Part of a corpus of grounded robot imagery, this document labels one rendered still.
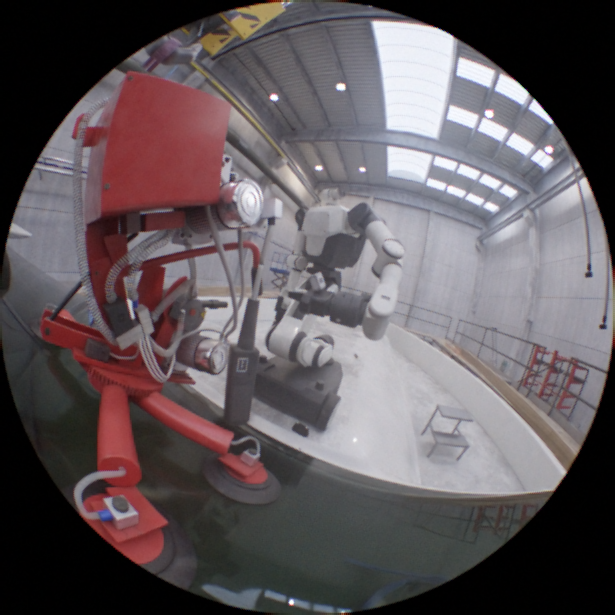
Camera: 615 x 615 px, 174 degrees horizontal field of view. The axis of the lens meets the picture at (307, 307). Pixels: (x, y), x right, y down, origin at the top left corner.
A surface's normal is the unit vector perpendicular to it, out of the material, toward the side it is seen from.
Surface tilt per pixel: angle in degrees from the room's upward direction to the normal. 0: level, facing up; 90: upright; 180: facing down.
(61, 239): 90
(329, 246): 107
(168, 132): 90
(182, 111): 90
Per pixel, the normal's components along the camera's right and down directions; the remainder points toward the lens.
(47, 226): 0.91, 0.26
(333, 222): -0.11, 0.18
